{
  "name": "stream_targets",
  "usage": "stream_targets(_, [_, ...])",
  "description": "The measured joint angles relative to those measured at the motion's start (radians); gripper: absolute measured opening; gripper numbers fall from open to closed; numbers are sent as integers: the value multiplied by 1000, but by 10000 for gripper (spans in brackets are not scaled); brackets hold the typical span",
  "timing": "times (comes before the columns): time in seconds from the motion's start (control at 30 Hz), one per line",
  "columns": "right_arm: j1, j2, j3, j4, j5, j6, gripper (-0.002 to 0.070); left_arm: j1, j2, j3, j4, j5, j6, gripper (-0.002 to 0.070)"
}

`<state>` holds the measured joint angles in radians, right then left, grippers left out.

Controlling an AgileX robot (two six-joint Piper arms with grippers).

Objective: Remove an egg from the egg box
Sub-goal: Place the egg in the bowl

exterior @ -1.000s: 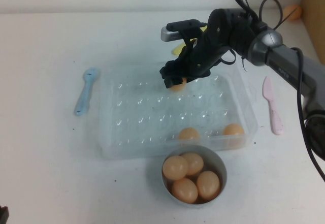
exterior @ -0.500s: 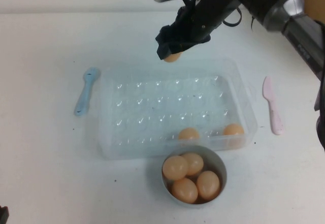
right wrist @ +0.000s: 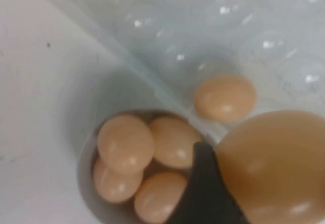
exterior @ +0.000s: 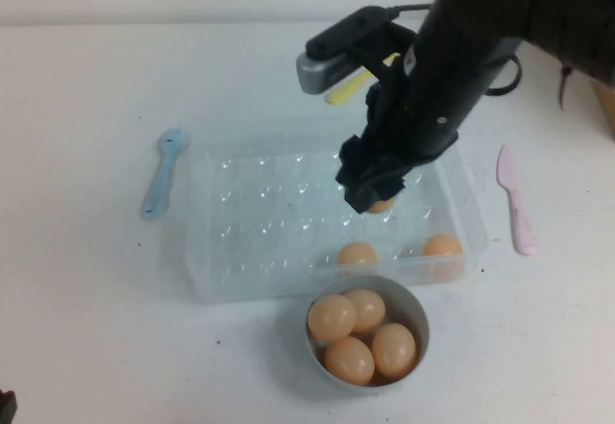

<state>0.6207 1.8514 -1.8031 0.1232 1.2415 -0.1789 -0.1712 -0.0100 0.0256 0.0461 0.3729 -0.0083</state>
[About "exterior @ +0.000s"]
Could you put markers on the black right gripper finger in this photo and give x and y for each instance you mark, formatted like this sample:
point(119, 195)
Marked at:
point(358, 174)
point(394, 179)

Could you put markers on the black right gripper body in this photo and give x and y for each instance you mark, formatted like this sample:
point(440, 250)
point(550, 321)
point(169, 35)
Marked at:
point(386, 121)

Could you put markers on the tan egg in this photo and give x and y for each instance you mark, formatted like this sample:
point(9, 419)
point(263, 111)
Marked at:
point(349, 361)
point(331, 318)
point(382, 205)
point(394, 351)
point(442, 246)
point(371, 306)
point(357, 254)

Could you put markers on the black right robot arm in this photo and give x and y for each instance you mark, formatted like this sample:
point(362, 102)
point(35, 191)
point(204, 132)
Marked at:
point(461, 58)

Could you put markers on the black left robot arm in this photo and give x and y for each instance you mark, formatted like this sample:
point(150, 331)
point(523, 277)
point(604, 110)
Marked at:
point(7, 407)

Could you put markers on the clear plastic egg box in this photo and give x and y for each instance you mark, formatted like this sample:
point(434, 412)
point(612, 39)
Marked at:
point(259, 241)

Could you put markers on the brown cardboard box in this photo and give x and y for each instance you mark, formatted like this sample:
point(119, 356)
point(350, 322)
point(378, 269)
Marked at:
point(606, 111)

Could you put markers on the yellow plastic knife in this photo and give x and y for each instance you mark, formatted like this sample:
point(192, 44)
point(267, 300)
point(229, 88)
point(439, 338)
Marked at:
point(343, 92)

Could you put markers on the pink plastic knife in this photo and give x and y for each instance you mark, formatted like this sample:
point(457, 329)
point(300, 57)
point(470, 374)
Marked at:
point(516, 203)

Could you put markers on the grey blue round bowl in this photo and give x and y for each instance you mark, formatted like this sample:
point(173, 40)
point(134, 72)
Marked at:
point(422, 320)

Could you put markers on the blue plastic fork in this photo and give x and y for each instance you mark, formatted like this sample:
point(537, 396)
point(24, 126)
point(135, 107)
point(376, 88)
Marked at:
point(161, 181)

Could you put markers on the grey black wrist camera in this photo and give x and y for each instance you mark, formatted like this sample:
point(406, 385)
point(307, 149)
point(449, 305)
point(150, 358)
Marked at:
point(319, 74)

